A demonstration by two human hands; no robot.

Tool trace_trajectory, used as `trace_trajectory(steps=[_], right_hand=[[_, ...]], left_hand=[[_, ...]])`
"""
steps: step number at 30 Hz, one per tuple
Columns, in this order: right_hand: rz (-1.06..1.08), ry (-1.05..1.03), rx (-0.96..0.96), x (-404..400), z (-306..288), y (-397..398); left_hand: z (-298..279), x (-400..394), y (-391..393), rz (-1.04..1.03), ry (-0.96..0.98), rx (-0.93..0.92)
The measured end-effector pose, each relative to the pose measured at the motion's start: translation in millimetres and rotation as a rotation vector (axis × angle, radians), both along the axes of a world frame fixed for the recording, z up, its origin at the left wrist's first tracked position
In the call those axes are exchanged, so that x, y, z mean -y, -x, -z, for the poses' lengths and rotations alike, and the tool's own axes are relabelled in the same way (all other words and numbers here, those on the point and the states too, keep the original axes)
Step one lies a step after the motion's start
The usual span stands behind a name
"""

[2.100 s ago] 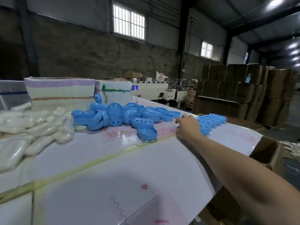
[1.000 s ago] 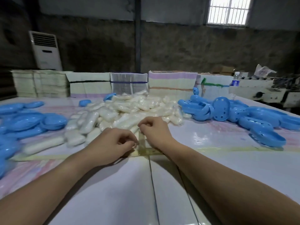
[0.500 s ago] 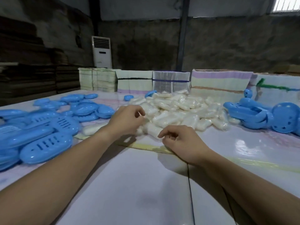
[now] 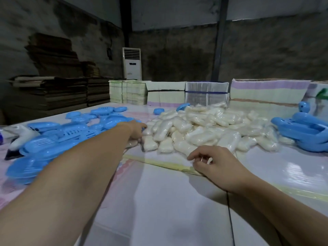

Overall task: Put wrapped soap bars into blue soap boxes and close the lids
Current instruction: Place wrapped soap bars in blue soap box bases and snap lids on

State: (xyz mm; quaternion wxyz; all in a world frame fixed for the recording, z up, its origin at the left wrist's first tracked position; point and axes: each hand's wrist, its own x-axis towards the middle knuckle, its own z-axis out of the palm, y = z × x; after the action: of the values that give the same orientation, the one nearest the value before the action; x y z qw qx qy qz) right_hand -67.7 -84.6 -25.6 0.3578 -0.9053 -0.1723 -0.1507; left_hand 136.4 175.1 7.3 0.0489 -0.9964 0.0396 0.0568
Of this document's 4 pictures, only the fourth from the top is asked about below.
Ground person's left hand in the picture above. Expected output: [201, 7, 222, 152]
[117, 120, 148, 140]

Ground person's right hand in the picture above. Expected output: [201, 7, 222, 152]
[187, 145, 254, 195]

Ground clear plastic bag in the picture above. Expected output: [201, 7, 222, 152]
[164, 159, 205, 177]

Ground pile of white soaps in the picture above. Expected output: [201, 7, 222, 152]
[125, 101, 295, 154]

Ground pile of blue slotted lids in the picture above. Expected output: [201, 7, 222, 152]
[5, 106, 144, 185]

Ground pile of blue plastic lids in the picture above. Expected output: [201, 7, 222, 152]
[271, 112, 328, 153]

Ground person's left forearm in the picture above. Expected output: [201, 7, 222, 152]
[0, 124, 134, 246]

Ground person's right forearm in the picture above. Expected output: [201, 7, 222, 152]
[241, 176, 328, 246]

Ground stack of greenish paper sheets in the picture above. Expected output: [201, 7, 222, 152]
[109, 80, 152, 105]

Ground row of stacked flat cartons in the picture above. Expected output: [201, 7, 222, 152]
[146, 81, 186, 107]

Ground white standing air conditioner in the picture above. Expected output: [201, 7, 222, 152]
[122, 47, 142, 81]

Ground silver sheet bundle, blue band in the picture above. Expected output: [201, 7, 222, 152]
[185, 81, 230, 107]

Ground stacks of brown cardboard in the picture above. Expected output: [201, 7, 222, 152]
[8, 32, 111, 118]

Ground white carton stack, pink stripe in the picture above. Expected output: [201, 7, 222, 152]
[229, 79, 312, 110]

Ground dark metal pillar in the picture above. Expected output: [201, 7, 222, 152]
[120, 0, 133, 48]
[210, 0, 230, 82]

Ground white crumpled plastic bag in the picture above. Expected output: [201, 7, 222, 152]
[10, 124, 40, 151]

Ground white sheet stack, green mark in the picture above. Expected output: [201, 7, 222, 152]
[306, 80, 328, 105]

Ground black phone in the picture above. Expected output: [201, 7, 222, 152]
[4, 148, 21, 161]

